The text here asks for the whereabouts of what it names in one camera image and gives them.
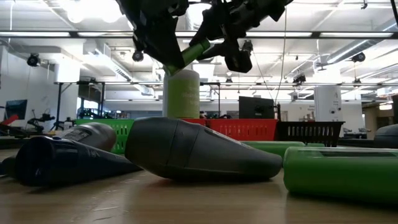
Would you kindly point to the red angled panel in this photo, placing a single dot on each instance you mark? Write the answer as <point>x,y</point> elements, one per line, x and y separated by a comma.
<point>9,119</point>

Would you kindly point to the overhead bar with light strips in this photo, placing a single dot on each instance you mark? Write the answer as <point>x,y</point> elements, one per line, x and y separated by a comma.
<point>351,34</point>

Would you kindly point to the dark wall screen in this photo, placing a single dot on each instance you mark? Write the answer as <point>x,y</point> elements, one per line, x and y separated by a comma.
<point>17,109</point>

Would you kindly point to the green plastic basket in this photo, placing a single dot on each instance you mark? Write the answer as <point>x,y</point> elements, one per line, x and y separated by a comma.
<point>124,137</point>

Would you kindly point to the black computer monitor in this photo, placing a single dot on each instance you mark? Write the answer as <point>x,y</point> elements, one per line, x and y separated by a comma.
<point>256,107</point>

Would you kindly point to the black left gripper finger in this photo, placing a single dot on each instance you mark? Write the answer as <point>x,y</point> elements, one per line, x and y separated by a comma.
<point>169,53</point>

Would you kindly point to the black plastic basket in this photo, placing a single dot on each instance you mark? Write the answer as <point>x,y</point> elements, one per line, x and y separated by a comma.
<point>311,123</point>

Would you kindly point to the black ceiling spotlight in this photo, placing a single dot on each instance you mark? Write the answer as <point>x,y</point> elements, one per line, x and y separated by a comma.
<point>299,78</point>
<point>358,57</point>
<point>137,56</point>
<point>33,60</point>
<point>247,46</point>

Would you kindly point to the red plastic basket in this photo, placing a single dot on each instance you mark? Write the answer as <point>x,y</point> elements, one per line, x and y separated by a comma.
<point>196,122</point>
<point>245,129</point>

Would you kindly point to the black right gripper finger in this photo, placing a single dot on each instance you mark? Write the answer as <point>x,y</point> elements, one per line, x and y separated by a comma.
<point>211,29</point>
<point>237,60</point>

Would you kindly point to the black metal rack frame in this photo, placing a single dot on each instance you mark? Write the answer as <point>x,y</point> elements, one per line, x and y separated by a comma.
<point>59,102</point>

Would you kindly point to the green toiletry tube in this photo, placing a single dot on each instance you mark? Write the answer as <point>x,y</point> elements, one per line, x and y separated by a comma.
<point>273,147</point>
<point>192,53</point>
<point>342,177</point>

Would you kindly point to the dark blue squeeze tube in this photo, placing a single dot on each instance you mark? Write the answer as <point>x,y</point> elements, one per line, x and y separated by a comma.
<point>62,161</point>

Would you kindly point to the green white disinfecting wipes canister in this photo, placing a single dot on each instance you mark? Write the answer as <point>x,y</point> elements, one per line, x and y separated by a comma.
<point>183,96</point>

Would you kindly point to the black background robot arm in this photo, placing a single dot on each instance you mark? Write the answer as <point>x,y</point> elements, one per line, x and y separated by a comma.
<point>37,119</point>

